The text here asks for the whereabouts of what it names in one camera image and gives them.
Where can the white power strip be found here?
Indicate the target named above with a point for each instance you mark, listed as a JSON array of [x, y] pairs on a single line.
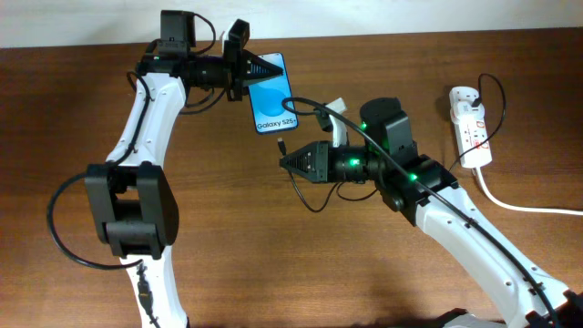
[[470, 134]]

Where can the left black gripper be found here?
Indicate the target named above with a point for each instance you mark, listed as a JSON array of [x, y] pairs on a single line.
[[235, 78]]

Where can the white USB charger adapter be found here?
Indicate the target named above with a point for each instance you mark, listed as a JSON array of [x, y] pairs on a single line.
[[462, 108]]

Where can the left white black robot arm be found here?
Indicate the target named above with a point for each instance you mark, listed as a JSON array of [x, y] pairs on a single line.
[[134, 210]]

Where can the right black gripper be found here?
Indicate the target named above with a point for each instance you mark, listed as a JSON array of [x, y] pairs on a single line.
[[325, 161]]

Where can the blue screen Galaxy smartphone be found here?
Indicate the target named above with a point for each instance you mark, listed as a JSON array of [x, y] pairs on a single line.
[[266, 97]]

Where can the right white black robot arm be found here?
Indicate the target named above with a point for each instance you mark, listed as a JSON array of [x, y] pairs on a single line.
[[381, 149]]

